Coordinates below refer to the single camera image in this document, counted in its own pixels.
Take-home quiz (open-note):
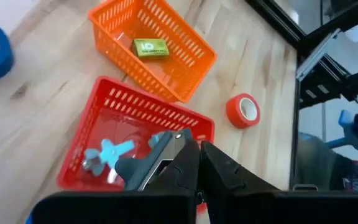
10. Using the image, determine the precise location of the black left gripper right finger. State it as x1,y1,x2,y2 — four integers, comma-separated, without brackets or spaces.
200,140,279,192

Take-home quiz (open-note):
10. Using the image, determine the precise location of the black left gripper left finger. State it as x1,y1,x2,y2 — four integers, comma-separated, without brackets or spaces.
144,138,201,195

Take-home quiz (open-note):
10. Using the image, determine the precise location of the grey metal stapler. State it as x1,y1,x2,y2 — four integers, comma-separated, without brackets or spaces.
115,129,194,191

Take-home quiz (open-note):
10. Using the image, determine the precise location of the light blue staple remover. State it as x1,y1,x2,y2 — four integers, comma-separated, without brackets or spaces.
147,132,167,149
82,139,135,177

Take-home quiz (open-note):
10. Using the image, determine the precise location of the red tape roll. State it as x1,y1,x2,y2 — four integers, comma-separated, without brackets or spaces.
226,93,261,129

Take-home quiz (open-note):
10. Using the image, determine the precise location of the red plastic basket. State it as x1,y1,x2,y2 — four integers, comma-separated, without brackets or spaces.
57,76,216,215

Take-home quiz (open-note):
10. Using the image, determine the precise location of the person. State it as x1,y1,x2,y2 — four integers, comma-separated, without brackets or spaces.
296,132,358,191

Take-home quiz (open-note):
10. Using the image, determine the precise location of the orange plastic basket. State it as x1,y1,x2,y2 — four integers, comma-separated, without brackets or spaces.
88,0,218,103

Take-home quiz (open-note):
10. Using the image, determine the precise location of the green staples box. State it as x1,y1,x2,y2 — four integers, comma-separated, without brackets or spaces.
132,38,170,60

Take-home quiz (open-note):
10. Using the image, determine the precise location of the silver metal handle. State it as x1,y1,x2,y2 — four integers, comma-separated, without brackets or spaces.
292,184,319,191

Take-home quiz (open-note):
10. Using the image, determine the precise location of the blue plastic handle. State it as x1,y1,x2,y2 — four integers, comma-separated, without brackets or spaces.
324,109,358,162

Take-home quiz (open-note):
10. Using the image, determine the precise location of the black frame post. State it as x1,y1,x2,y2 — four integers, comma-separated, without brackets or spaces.
298,0,358,110

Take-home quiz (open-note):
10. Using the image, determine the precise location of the silver aluminium rail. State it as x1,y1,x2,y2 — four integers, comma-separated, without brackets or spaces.
296,28,341,82

